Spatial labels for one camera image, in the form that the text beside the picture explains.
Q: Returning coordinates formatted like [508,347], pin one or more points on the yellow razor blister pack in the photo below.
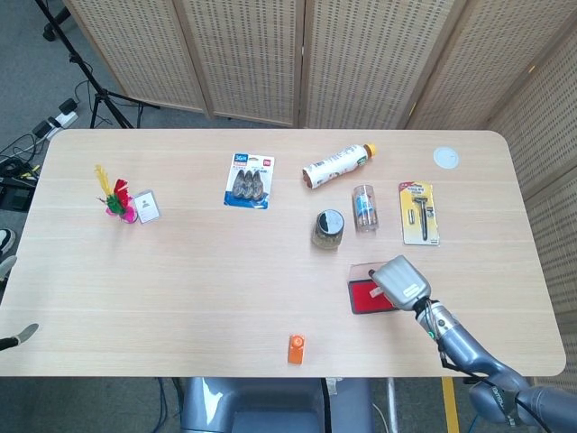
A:
[419,214]

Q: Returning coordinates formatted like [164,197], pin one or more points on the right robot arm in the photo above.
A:
[464,349]

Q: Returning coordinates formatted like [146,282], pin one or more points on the red box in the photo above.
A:
[360,297]

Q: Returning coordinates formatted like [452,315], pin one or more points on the black tripod stand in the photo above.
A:
[85,74]

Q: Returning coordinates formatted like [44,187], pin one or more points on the black power adapter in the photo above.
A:
[42,128]
[67,106]

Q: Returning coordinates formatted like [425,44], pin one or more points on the white power strip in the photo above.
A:
[63,119]

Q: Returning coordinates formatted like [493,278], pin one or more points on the black floor box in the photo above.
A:
[15,194]

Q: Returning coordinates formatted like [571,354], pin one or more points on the white and black sneaker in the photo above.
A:
[6,240]

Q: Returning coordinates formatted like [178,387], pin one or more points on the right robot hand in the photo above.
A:
[401,282]

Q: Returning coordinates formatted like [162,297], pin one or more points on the glass jar with black lid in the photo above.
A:
[327,227]

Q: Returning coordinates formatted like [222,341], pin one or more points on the clear plastic tube container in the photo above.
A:
[365,209]

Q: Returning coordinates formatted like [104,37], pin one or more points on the metal table leg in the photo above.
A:
[391,406]

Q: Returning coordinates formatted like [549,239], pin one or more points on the white bottle with orange cap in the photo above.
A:
[336,164]

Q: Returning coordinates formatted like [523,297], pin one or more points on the blue hooks blister pack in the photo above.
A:
[248,182]

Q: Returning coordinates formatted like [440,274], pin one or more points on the orange plastic stamp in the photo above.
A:
[297,349]

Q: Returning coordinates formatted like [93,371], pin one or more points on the grey robot torso base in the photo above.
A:
[270,406]

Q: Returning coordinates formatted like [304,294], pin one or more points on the round white table grommet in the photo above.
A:
[446,158]

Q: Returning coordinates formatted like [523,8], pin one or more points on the white card in clear holder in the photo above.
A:
[147,207]

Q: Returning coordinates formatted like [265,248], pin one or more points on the colourful feather shuttlecock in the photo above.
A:
[118,200]

